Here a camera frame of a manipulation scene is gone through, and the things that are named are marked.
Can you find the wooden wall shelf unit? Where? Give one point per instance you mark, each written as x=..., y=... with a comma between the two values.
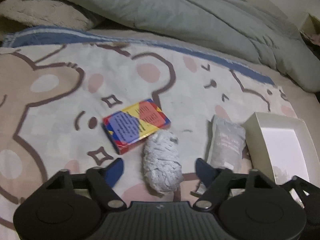
x=310, y=31

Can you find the beige fuzzy pillow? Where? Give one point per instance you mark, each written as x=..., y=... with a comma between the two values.
x=19, y=14

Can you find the white shallow box tray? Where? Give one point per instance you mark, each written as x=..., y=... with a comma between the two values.
x=281, y=147

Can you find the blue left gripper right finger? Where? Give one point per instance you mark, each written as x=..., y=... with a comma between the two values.
x=205, y=172

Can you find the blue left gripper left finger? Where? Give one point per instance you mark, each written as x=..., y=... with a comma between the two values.
x=113, y=172

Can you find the grey sachet pouch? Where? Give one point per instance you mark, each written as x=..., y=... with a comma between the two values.
x=227, y=144

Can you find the cartoon bear print cloth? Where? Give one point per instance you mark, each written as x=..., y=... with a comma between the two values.
x=57, y=86

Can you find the grey quilted duvet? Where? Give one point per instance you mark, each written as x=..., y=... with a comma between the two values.
x=234, y=27

